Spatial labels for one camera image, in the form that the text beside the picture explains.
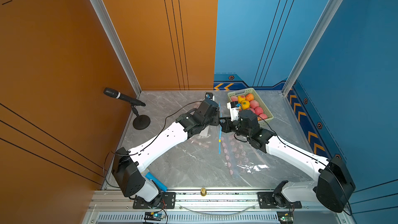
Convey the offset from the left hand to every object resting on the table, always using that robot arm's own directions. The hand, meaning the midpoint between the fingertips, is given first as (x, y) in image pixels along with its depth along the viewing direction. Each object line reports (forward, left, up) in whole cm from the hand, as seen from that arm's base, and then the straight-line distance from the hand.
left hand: (216, 112), depth 77 cm
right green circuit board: (-40, -32, -26) cm, 58 cm away
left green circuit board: (-41, +29, -26) cm, 56 cm away
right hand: (-3, 0, -3) cm, 4 cm away
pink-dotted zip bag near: (-14, -15, -24) cm, 32 cm away
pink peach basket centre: (+16, -30, -19) cm, 39 cm away
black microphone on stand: (+9, +49, -24) cm, 55 cm away
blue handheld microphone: (-27, +31, -24) cm, 47 cm away
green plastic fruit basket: (+28, -31, -19) cm, 46 cm away
